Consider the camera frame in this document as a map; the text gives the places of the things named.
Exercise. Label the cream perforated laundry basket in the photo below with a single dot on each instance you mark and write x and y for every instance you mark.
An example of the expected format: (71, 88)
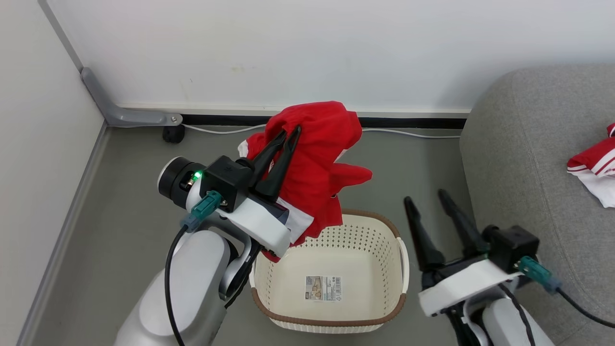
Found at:
(331, 254)

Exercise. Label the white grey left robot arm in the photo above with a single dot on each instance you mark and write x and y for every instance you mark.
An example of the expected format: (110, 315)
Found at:
(192, 278)

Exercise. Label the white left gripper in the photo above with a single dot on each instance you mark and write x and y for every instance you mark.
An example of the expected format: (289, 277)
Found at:
(269, 226)

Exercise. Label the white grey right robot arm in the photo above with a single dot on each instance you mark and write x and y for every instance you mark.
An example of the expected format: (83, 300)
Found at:
(504, 322)

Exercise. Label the red garment with white band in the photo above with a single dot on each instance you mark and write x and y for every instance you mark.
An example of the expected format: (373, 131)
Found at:
(322, 158)

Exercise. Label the white partition bottom rail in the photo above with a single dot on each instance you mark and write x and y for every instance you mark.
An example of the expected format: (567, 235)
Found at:
(216, 109)

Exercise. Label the grey partition floor rail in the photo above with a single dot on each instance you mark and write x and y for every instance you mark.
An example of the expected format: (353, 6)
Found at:
(61, 240)

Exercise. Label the grey partition frame strip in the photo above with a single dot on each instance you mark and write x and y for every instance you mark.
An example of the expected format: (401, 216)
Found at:
(62, 32)

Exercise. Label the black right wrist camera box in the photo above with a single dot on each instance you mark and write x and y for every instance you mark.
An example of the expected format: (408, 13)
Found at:
(511, 245)

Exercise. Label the red white striped garment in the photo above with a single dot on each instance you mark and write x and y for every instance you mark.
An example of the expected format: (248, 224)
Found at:
(598, 163)

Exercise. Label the grey metal partition foot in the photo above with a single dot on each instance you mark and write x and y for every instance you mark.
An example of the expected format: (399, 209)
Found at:
(134, 117)

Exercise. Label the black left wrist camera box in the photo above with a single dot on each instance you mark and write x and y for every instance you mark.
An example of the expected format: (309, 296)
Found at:
(226, 180)

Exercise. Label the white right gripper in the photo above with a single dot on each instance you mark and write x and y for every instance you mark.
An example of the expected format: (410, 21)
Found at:
(466, 286)

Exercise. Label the barcode label sticker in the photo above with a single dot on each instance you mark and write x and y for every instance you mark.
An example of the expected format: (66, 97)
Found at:
(323, 288)

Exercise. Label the grey fabric sofa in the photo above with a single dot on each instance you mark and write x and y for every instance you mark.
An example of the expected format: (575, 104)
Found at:
(528, 168)

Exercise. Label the black caster wheel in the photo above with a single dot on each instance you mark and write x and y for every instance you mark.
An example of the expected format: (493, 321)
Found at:
(173, 134)

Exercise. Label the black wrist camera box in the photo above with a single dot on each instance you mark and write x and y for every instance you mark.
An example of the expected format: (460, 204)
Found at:
(226, 180)
(511, 245)

